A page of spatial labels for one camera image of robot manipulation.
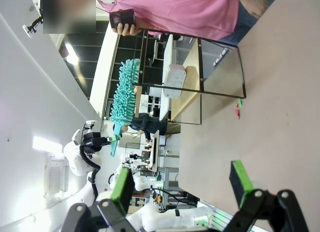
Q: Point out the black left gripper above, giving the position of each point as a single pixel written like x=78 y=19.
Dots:
x=93 y=142

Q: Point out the background person in black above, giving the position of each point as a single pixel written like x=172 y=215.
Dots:
x=150 y=122

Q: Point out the white dotted box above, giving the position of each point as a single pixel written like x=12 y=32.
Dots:
x=175 y=79

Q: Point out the teal microfiber duster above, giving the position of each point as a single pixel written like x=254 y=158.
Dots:
x=125 y=92

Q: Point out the person's left hand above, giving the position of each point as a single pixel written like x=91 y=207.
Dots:
x=252 y=3

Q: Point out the black camera on wall mount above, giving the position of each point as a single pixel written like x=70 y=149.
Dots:
x=31 y=26

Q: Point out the black green-padded right gripper finger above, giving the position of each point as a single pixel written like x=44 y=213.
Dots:
x=241 y=182

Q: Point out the wooden framed monitor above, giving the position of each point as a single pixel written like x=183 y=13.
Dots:
x=155 y=152

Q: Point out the person's right hand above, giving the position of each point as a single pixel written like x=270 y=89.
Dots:
x=130 y=28

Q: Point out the white partition panel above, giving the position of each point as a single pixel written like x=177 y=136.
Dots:
x=168 y=52

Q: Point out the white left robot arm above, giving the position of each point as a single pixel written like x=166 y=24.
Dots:
x=75 y=154

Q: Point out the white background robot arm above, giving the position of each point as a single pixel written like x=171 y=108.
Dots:
x=140 y=182
x=185 y=214

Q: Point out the dark smartphone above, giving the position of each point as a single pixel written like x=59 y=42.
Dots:
x=122 y=17

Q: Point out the red and green crumpled scrap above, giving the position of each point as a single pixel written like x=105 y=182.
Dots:
x=239 y=109

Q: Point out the rectangular ceiling light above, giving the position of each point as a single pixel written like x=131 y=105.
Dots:
x=46 y=144

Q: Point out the ceiling air vent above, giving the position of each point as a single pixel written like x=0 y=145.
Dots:
x=55 y=178

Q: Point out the person in pink shirt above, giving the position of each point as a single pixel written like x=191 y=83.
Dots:
x=175 y=10

